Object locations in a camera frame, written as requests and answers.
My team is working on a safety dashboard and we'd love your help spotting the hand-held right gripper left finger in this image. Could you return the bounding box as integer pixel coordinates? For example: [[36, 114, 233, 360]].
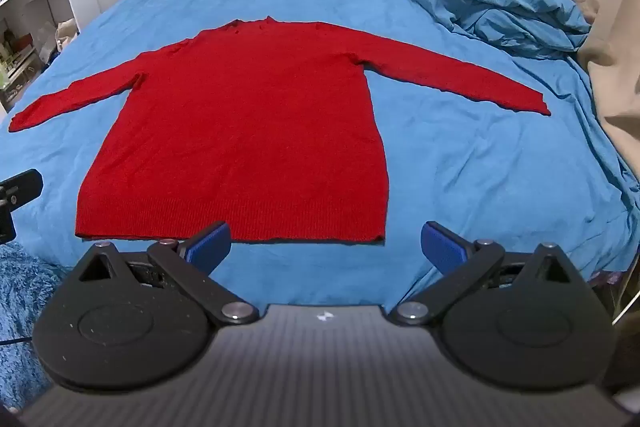
[[75, 221, 260, 326]]

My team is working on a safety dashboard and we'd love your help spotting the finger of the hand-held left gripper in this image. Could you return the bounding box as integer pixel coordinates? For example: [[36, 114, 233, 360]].
[[0, 169, 44, 210]]

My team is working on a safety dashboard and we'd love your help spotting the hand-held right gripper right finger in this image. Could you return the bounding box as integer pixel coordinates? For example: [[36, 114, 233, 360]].
[[387, 221, 587, 327]]

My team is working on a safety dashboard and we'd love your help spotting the red knit sweater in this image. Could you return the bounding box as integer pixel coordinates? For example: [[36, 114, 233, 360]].
[[8, 16, 552, 245]]

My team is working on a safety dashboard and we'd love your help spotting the blue fuzzy rug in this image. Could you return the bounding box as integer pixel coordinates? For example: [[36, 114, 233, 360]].
[[0, 241, 72, 413]]

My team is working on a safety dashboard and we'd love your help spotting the pale cloth bundle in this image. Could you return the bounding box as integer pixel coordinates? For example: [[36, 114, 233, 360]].
[[55, 22, 80, 54]]

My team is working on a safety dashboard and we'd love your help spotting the beige curtain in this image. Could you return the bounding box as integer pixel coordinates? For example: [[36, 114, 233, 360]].
[[530, 0, 640, 178]]

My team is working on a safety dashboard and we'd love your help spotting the white cable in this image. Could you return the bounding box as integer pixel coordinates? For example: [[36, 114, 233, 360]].
[[611, 284, 640, 324]]

